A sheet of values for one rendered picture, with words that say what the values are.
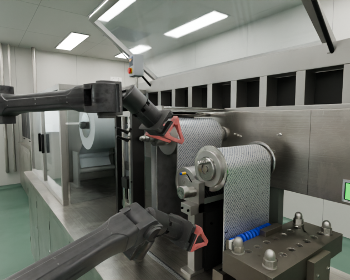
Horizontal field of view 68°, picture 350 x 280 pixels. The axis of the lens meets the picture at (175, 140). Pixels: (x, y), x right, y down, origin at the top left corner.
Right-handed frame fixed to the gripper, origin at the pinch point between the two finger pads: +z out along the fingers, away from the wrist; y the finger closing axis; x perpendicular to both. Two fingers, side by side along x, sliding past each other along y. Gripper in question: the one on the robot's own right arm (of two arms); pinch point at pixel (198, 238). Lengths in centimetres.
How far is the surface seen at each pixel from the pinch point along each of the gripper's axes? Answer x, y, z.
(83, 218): -20, -77, 1
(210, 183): 16.2, -4.6, 0.7
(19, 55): 137, -558, -63
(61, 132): 15, -102, -24
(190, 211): 5.9, -6.9, -0.1
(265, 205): 18.7, 0.3, 25.3
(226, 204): 12.2, 0.4, 5.6
